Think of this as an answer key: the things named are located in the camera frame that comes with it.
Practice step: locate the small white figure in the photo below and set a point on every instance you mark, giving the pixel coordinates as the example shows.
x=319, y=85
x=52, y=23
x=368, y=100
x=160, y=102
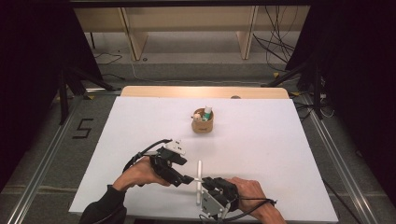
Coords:
x=197, y=117

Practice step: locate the white board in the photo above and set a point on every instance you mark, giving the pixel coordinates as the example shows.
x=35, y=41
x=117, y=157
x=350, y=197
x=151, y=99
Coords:
x=264, y=140

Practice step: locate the beige wooden desk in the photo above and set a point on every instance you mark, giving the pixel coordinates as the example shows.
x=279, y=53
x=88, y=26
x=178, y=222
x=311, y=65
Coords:
x=186, y=18

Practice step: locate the light wooden table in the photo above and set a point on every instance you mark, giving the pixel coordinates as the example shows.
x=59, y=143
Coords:
x=174, y=92

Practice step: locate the black tripod stand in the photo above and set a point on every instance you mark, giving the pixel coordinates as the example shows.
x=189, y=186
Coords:
x=317, y=93
x=63, y=102

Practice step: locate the white pen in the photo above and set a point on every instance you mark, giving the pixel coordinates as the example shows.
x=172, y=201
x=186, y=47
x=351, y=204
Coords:
x=199, y=168

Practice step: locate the black frame bar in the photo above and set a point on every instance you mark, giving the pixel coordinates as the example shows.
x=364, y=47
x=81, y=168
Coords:
x=186, y=3

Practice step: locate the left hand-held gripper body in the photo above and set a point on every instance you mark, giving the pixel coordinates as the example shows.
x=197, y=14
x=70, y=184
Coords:
x=165, y=161

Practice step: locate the black curtain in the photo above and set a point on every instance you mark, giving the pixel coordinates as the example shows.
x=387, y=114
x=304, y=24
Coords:
x=31, y=77
x=358, y=77

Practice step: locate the clear ballpoint pen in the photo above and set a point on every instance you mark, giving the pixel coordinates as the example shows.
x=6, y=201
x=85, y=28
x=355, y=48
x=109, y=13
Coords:
x=195, y=179

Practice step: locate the person's right hand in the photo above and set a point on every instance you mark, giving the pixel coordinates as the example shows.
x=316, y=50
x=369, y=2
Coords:
x=252, y=196

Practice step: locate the black tape floor mark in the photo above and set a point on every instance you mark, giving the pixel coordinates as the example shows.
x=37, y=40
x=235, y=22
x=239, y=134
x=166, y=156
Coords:
x=84, y=128

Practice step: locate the aluminium floor rail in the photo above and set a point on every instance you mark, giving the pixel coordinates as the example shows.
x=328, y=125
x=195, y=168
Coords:
x=336, y=155
x=46, y=161

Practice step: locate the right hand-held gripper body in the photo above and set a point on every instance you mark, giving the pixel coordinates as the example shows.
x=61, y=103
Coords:
x=224, y=196

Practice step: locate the green and white glue stick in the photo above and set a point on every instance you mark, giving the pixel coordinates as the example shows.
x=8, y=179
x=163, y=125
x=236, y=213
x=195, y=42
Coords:
x=208, y=109

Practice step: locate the tan fabric pen holder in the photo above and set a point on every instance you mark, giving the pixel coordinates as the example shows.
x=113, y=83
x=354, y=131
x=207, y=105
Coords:
x=202, y=127

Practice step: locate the person's left hand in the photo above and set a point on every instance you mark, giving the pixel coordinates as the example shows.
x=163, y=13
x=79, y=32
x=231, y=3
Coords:
x=140, y=174

